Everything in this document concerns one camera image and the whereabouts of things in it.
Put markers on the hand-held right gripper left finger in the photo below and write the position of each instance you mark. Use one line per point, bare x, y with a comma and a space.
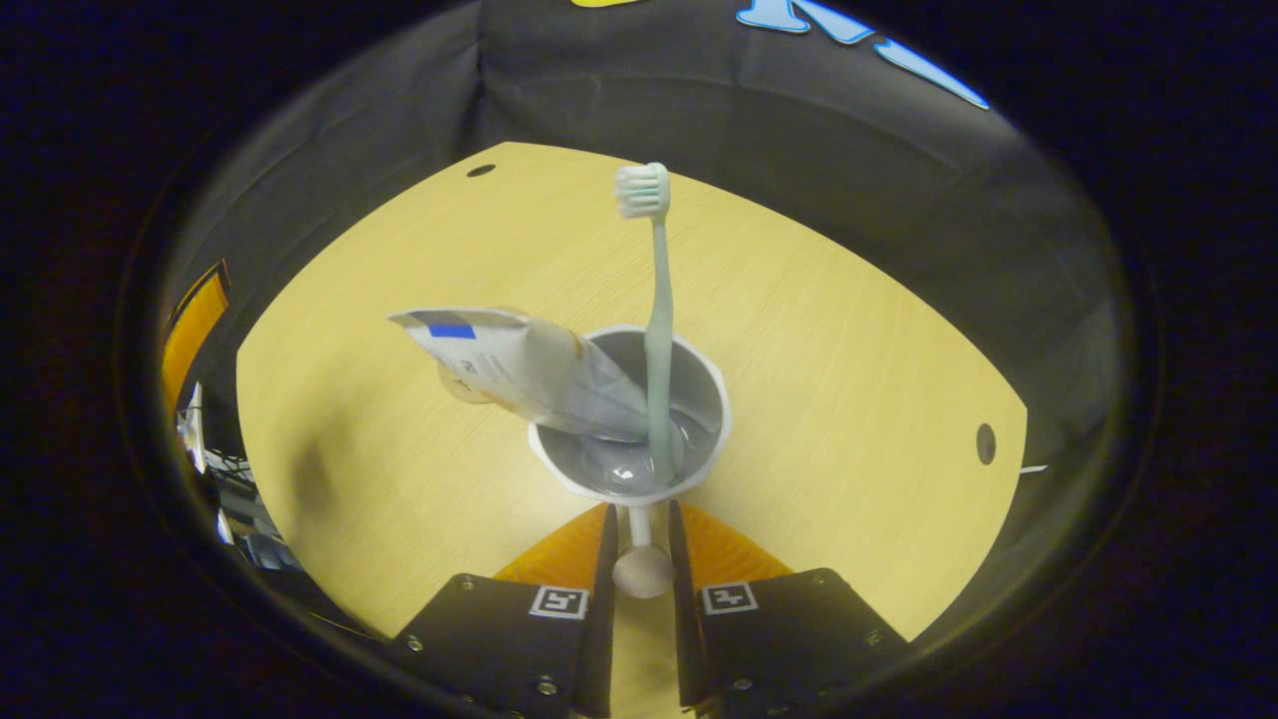
499, 639

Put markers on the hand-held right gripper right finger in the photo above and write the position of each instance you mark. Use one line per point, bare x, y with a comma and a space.
789, 634

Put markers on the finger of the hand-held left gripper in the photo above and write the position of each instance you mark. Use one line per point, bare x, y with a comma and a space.
195, 330

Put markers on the round wooden coaster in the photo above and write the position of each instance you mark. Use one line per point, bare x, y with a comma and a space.
461, 390

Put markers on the white cup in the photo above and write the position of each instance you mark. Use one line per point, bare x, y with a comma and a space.
699, 389

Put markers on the white toothpaste tube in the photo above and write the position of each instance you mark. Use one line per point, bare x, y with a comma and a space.
519, 364

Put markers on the pale green toothbrush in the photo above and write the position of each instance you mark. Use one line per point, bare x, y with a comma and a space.
659, 300

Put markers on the black backdrop cloth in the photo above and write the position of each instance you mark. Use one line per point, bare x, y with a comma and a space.
699, 80

